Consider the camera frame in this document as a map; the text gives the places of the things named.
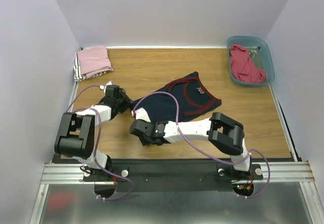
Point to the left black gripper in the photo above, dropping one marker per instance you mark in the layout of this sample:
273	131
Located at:
128	103

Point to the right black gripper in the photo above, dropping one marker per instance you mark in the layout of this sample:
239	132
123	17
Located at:
137	129

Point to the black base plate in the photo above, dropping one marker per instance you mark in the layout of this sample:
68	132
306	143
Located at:
172	175

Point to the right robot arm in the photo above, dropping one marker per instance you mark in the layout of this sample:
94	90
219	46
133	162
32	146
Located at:
223	132

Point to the teal plastic bin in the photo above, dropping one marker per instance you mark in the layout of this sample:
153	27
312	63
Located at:
253	42

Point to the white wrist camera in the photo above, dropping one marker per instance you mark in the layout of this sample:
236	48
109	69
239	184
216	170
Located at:
103	87
141	114

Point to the red tank top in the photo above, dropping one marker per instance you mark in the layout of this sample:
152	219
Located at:
242	66

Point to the striped folded tank top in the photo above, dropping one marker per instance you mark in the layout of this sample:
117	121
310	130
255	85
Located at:
77	73

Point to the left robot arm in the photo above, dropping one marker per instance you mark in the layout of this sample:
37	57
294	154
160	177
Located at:
76	134

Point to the aluminium frame rail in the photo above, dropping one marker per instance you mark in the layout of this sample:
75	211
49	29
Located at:
280	172

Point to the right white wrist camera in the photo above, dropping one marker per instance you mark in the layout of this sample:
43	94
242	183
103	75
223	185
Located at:
141	114

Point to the pink folded tank top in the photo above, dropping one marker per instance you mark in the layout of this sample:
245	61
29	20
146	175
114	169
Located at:
94	60

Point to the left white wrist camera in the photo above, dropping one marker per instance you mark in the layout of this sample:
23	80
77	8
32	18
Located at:
103	87

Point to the green garment in bin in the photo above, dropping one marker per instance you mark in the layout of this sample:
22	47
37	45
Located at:
255	57

